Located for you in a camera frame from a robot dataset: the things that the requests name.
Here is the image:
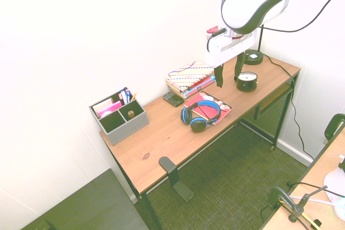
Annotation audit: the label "black desk lamp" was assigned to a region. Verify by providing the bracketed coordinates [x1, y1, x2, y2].
[242, 24, 265, 66]

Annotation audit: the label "black C clamp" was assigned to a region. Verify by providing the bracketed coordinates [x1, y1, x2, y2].
[260, 186, 306, 223]
[322, 114, 345, 144]

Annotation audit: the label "wrist camera with red mount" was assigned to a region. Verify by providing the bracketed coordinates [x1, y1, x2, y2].
[206, 26, 245, 41]

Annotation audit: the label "black headphone hanger hook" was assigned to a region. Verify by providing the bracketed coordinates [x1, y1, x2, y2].
[158, 156, 195, 203]

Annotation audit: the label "grey desk organizer box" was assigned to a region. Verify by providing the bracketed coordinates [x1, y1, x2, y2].
[88, 87, 150, 146]

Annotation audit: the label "striped fabric pouch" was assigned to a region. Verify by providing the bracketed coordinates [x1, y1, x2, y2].
[165, 60, 215, 92]

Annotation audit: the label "red book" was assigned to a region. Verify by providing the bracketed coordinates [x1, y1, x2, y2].
[185, 74, 217, 91]

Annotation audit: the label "black lamp power cable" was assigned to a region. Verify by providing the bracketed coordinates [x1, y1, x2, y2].
[263, 53, 315, 161]

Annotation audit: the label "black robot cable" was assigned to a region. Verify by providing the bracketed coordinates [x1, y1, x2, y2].
[206, 0, 345, 52]

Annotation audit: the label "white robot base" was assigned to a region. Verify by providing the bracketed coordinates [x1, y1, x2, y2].
[322, 154, 345, 199]

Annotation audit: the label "blue book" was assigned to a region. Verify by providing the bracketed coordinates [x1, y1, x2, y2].
[168, 79, 218, 100]

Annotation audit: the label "blue and black headphones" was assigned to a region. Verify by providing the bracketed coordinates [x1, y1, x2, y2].
[180, 100, 222, 133]

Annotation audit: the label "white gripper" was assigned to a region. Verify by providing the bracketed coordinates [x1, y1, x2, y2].
[204, 26, 260, 89]

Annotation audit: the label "pink sticky notes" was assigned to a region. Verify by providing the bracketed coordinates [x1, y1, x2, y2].
[96, 100, 122, 119]

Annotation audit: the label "grey camera mount arm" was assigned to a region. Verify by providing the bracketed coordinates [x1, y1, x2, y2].
[288, 185, 328, 224]

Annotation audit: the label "black alarm clock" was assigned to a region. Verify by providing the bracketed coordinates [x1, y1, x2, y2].
[233, 71, 260, 93]

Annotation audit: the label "wooden desk with black frame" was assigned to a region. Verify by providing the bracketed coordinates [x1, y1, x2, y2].
[99, 56, 301, 230]

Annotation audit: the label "black mobile phone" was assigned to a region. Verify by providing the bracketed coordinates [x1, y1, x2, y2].
[162, 92, 184, 107]

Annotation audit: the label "beige notepad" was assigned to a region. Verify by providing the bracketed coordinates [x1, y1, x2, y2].
[93, 97, 114, 115]

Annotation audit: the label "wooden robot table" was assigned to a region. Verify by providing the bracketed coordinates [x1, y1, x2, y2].
[261, 131, 345, 230]

